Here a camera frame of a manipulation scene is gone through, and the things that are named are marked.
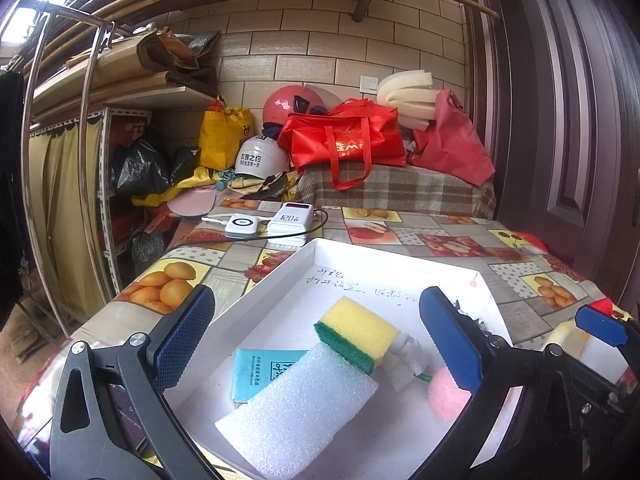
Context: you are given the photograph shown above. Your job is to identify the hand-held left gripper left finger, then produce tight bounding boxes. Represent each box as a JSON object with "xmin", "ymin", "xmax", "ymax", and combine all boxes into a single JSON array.
[{"xmin": 50, "ymin": 284, "xmax": 216, "ymax": 480}]

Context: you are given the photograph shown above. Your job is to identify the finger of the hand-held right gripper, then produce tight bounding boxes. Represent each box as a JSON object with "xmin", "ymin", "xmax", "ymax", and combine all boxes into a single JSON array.
[{"xmin": 575, "ymin": 304, "xmax": 640, "ymax": 348}]

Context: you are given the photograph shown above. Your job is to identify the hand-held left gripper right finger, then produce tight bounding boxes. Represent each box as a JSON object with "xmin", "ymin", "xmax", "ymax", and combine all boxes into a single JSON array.
[{"xmin": 419, "ymin": 287, "xmax": 583, "ymax": 480}]

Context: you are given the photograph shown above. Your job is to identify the pink fluffy ball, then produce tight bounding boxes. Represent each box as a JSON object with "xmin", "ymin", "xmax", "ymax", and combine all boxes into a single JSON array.
[{"xmin": 427, "ymin": 365, "xmax": 473, "ymax": 423}]

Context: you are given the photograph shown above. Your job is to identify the teal tissue pack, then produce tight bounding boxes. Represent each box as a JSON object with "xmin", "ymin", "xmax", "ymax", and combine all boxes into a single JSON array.
[{"xmin": 230, "ymin": 347, "xmax": 311, "ymax": 408}]

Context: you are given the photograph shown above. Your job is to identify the yellow and green sponge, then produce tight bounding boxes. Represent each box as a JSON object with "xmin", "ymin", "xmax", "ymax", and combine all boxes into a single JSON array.
[{"xmin": 314, "ymin": 296, "xmax": 402, "ymax": 376}]

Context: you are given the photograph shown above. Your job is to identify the white cardboard box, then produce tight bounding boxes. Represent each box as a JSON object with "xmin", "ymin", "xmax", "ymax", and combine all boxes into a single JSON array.
[{"xmin": 165, "ymin": 237, "xmax": 513, "ymax": 480}]

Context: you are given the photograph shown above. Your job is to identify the black smartphone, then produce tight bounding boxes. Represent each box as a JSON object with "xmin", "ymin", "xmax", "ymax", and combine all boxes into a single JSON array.
[{"xmin": 107, "ymin": 382, "xmax": 151, "ymax": 456}]

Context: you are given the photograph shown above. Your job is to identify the fruit print tablecloth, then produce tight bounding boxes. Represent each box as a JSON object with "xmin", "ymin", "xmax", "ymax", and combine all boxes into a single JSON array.
[{"xmin": 15, "ymin": 197, "xmax": 640, "ymax": 480}]

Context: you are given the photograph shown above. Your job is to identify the small white power bank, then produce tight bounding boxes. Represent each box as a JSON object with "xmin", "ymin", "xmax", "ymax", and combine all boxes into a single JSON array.
[{"xmin": 223, "ymin": 213, "xmax": 261, "ymax": 241}]

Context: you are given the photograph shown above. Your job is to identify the large white power bank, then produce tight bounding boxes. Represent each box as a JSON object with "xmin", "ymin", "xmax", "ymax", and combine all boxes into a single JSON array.
[{"xmin": 266, "ymin": 202, "xmax": 315, "ymax": 247}]

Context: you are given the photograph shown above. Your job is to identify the plaid blanket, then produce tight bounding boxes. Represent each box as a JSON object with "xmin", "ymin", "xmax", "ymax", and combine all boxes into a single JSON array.
[{"xmin": 295, "ymin": 162, "xmax": 497, "ymax": 221}]

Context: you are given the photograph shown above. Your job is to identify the black plastic bag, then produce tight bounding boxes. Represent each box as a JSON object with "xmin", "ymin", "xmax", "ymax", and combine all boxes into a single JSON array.
[{"xmin": 112, "ymin": 137, "xmax": 171, "ymax": 198}]

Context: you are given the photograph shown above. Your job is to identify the yellow curtain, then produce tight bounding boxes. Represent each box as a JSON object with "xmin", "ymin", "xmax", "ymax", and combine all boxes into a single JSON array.
[{"xmin": 27, "ymin": 115, "xmax": 108, "ymax": 316}]

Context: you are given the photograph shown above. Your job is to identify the white helmet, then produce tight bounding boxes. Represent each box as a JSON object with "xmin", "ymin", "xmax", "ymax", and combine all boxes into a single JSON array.
[{"xmin": 234, "ymin": 135, "xmax": 291, "ymax": 181}]

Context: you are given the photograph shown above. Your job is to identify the red plastic bag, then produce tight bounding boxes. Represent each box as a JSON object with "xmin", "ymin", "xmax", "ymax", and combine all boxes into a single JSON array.
[{"xmin": 410, "ymin": 89, "xmax": 497, "ymax": 186}]

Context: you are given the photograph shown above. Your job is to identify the yellow shopping bag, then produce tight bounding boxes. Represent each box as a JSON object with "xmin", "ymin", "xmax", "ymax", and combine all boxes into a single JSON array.
[{"xmin": 198, "ymin": 100, "xmax": 253, "ymax": 171}]

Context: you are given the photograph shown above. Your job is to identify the purple panelled door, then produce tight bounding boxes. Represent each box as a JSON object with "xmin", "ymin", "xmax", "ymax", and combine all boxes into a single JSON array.
[{"xmin": 500, "ymin": 0, "xmax": 640, "ymax": 321}]

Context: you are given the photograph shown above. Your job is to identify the red tote bag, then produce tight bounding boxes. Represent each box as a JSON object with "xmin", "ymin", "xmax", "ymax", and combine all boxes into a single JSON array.
[{"xmin": 276, "ymin": 99, "xmax": 408, "ymax": 191}]

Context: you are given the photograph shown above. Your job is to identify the dark cloth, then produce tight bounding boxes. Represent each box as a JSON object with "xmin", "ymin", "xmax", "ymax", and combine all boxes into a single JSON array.
[{"xmin": 0, "ymin": 72, "xmax": 31, "ymax": 331}]

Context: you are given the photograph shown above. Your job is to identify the cream foam roll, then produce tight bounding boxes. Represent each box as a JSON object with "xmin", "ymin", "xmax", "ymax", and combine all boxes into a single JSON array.
[{"xmin": 376, "ymin": 71, "xmax": 441, "ymax": 131}]

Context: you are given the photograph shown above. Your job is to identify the pink helmet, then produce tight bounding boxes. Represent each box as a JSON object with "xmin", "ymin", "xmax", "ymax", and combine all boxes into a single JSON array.
[{"xmin": 262, "ymin": 85, "xmax": 346, "ymax": 128}]

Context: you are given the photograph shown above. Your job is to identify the chrome tube rack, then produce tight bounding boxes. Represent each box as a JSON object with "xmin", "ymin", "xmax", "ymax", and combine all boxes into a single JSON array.
[{"xmin": 20, "ymin": 2, "xmax": 161, "ymax": 311}]

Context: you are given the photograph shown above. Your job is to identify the brown paper bags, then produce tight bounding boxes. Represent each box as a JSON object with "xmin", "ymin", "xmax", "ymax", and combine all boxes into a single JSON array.
[{"xmin": 137, "ymin": 30, "xmax": 221, "ymax": 96}]

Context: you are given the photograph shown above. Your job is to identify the black cable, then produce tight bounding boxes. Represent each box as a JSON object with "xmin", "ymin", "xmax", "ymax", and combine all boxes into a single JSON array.
[{"xmin": 240, "ymin": 208, "xmax": 331, "ymax": 246}]

